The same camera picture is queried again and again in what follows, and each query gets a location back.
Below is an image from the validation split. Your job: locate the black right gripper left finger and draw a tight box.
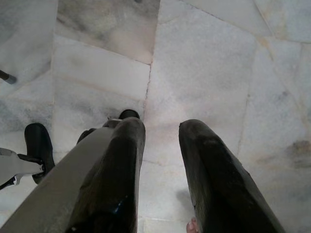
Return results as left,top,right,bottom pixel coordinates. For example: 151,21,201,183
65,117,146,233

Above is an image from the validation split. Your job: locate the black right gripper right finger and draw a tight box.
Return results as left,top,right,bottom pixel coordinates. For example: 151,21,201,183
178,118,287,233

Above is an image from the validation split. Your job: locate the left robot leg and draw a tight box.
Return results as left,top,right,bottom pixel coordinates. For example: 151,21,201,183
0,123,55,190

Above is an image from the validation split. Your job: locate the black metal furniture leg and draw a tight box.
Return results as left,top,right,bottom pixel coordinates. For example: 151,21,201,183
0,69,17,85

